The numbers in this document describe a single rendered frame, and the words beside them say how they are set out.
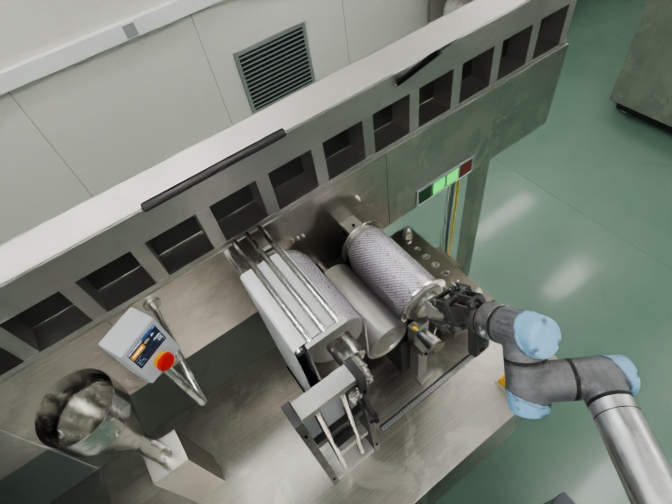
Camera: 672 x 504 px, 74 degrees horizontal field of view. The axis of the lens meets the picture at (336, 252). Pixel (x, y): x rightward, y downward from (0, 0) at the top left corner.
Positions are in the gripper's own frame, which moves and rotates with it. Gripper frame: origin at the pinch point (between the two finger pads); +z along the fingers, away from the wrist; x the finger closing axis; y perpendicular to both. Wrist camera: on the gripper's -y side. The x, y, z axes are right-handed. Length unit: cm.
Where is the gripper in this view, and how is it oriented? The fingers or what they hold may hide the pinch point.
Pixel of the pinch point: (435, 309)
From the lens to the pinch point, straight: 112.4
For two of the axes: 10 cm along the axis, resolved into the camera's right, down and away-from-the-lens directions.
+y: -4.7, -8.5, -2.4
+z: -3.5, -0.7, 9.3
